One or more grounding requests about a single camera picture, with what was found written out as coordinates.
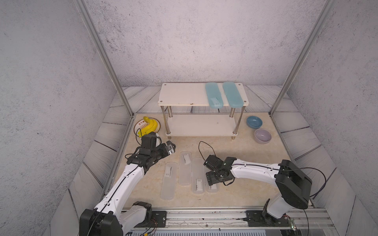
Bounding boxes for clear pencil case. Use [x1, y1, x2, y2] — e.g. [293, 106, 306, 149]
[179, 151, 192, 186]
[160, 162, 178, 201]
[204, 161, 219, 193]
[192, 158, 204, 194]

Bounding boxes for teal pencil case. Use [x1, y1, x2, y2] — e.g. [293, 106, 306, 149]
[205, 83, 223, 109]
[222, 82, 244, 108]

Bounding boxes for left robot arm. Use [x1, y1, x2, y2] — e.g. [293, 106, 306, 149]
[79, 141, 176, 236]

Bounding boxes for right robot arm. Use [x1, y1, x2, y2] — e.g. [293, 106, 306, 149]
[203, 155, 312, 219]

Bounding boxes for white two-tier shelf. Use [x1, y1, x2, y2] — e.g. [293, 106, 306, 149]
[158, 83, 249, 139]

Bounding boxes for yellow banana bunch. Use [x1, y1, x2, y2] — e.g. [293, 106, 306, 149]
[137, 116, 158, 138]

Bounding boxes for patterned round plate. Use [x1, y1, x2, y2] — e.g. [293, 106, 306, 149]
[133, 117, 161, 138]

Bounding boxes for purple ceramic bowl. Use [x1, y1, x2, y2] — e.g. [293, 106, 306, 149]
[254, 128, 272, 144]

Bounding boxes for blue ceramic bowl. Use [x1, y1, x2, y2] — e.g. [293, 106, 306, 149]
[246, 116, 263, 129]

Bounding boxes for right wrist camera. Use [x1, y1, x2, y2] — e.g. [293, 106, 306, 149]
[204, 155, 223, 172]

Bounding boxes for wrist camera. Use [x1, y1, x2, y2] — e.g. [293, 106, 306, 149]
[204, 155, 223, 172]
[141, 132, 161, 150]

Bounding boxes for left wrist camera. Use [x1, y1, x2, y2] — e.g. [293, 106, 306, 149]
[141, 132, 161, 150]

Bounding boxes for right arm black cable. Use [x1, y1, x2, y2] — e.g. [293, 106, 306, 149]
[197, 141, 327, 236]

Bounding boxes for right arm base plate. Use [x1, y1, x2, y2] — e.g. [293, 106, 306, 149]
[243, 210, 291, 227]

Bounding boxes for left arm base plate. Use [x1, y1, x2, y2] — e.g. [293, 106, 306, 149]
[134, 210, 167, 228]

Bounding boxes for aluminium mounting rail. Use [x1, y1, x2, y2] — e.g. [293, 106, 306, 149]
[125, 207, 338, 236]

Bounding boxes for left aluminium frame post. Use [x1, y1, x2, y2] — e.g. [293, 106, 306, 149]
[74, 0, 134, 117]

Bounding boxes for aluminium frame post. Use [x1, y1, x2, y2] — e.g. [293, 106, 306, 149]
[74, 0, 134, 117]
[269, 0, 336, 118]

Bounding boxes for right aluminium frame post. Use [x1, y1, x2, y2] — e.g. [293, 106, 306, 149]
[269, 0, 336, 118]

